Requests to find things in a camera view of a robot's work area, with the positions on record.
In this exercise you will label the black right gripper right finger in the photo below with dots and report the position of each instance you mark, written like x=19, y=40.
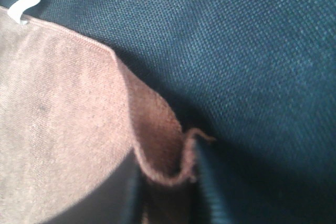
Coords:
x=211, y=201

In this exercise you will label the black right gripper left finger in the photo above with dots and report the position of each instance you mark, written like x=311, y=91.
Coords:
x=116, y=200

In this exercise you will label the brown towel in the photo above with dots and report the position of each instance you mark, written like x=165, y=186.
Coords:
x=71, y=111

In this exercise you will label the black table cloth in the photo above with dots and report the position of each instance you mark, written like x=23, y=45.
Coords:
x=258, y=74

